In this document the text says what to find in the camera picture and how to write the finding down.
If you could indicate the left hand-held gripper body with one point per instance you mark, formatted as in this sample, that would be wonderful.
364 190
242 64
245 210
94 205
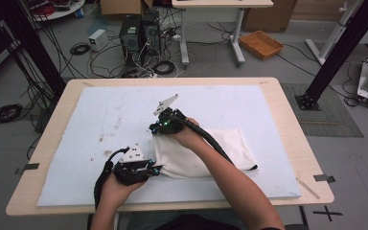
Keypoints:
131 171

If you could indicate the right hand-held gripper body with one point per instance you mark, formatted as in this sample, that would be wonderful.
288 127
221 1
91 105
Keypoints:
171 123

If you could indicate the white tank top black trim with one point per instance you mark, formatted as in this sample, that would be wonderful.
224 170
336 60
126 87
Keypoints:
185 161

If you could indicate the person's right hand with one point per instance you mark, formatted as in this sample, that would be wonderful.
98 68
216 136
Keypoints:
188 135

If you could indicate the person's left hand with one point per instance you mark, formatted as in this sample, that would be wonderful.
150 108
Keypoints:
118 190

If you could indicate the person's dark clothing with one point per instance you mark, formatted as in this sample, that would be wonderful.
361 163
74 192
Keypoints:
185 223

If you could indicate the white table cloth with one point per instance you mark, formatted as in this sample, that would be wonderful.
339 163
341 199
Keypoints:
86 127

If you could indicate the black computer tower green label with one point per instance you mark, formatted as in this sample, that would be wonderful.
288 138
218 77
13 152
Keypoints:
130 36

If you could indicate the black tape strip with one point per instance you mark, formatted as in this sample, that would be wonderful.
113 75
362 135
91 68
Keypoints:
31 166
324 178

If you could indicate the small white box device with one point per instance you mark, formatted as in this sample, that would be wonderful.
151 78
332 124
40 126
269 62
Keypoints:
97 40

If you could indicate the orange woven basket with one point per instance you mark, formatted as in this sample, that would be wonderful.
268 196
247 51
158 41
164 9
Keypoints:
261 44

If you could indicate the small cardboard box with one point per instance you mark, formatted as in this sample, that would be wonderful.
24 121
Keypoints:
121 7

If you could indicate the white desk with legs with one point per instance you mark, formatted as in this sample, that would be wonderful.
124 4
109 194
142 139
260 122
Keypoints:
220 3

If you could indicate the large cardboard box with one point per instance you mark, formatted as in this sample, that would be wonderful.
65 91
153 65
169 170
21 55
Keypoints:
270 16

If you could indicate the round white table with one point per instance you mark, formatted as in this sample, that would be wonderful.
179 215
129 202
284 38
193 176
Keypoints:
60 8

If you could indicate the thin wooden stick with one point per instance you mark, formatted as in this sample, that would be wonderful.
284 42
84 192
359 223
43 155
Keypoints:
308 189

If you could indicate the grey floor mat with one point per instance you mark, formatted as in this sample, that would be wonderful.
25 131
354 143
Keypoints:
329 121

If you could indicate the black tape cross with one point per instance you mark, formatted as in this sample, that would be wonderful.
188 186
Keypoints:
327 213

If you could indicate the white metal stand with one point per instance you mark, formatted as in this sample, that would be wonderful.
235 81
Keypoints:
333 35

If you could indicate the black metal frame post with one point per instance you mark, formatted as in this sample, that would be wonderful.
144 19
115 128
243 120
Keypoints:
341 51
35 48

